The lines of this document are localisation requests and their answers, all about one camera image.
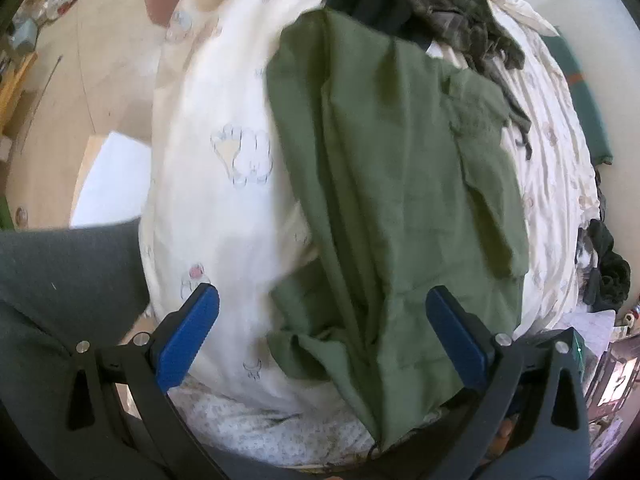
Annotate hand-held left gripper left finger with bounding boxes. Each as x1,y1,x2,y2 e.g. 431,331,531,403
55,282,236,480

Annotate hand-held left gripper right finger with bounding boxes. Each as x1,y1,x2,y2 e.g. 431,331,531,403
415,285,593,480

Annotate green pants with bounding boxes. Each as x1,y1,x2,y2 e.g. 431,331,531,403
265,7,531,453

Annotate camouflage pants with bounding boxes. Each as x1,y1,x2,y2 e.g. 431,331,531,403
330,0,533,161

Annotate white paper sheet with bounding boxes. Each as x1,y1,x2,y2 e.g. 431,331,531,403
560,310,618,346

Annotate dark framed picture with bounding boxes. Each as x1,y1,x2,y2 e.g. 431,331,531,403
597,355,638,408

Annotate dark clothes pile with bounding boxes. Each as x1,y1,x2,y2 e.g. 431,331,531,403
575,217,632,311

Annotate floral white bed sheet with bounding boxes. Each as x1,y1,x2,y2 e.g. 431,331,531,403
170,375,451,468

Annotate cream printed quilt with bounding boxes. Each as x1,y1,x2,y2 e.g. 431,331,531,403
137,0,608,411

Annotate person's grey trouser leg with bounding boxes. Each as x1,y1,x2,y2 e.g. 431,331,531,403
0,215,171,480

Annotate white flat panel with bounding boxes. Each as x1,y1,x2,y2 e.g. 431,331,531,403
70,130,153,228

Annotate thin dark rod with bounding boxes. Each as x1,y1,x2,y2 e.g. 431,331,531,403
30,55,63,126

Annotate yellow wooden chair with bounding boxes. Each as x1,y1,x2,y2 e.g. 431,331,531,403
0,52,38,141

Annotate white pillow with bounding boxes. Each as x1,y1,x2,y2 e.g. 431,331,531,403
487,0,561,38

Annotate black garment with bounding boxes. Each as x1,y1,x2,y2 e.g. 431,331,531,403
322,0,436,53

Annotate dark grey rounded object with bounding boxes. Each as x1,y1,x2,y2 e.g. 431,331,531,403
12,17,41,53

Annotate teal padded bed rail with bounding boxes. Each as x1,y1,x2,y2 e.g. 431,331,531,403
552,25,615,167

